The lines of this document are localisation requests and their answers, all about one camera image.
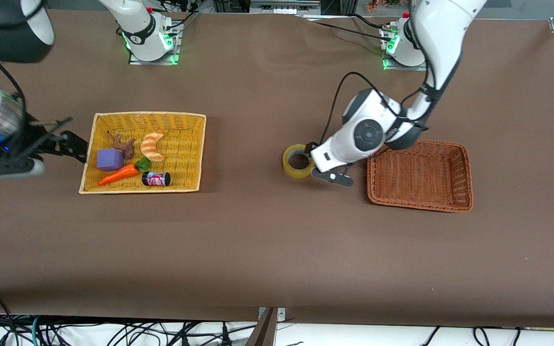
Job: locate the clear yellowish tape roll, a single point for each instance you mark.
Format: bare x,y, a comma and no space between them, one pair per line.
289,166

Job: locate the brown woven basket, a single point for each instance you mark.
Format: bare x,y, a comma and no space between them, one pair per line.
421,178

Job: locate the grey metal frame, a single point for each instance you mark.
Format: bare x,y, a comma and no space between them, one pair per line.
284,6

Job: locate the purple foam block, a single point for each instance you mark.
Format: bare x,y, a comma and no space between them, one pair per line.
109,159

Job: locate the orange toy carrot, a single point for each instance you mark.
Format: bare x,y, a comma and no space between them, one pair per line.
118,175

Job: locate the yellow woven basket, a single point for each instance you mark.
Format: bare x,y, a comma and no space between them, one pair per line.
181,144

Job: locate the metal corner bracket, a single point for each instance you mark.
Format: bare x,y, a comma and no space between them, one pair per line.
281,315

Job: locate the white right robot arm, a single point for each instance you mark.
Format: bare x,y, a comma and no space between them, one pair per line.
12,29

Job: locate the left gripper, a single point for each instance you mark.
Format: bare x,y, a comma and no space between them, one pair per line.
311,146

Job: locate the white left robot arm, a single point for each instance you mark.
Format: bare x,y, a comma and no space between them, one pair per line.
440,33

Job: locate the toy croissant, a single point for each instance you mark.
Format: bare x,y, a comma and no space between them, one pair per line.
152,149

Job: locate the brown table cover mat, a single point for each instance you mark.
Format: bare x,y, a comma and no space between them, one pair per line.
258,240

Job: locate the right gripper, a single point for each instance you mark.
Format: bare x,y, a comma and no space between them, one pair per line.
36,142

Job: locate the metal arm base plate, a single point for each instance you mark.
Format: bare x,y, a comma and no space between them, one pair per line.
173,54
387,65

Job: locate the brown toy lion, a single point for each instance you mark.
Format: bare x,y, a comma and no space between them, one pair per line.
125,146

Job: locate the brown slanted beam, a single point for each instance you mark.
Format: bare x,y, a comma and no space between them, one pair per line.
262,331

